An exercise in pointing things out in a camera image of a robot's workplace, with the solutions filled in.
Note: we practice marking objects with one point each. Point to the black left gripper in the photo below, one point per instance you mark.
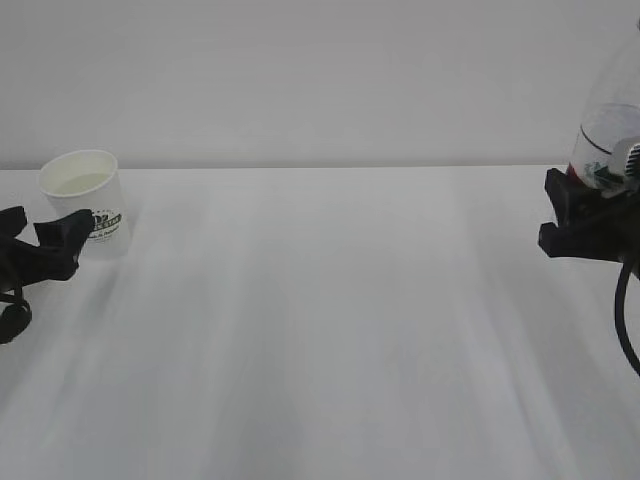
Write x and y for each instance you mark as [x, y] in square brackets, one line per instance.
[57, 258]

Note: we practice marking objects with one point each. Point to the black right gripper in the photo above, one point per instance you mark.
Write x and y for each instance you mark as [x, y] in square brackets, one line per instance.
[608, 233]

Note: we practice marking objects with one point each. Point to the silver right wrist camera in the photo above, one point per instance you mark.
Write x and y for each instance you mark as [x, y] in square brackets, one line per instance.
[627, 160]

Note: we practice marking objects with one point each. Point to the clear Nongfu Spring water bottle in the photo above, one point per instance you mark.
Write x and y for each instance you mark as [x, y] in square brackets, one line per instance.
[609, 125]

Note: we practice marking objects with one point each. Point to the white paper cup green logo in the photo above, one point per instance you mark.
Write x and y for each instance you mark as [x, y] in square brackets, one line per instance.
[89, 179]

